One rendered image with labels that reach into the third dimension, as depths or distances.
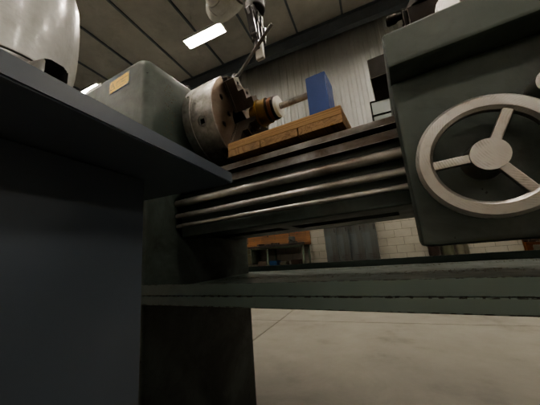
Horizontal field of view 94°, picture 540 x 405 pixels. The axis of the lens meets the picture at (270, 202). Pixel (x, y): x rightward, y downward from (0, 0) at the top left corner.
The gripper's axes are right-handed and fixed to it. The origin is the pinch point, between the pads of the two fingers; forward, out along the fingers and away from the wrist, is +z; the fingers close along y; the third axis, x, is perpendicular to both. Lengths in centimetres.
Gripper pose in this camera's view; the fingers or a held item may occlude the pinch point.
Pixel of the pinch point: (259, 50)
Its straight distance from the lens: 106.4
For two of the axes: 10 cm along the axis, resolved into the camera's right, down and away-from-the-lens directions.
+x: -8.8, 1.6, 4.6
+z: 1.0, 9.8, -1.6
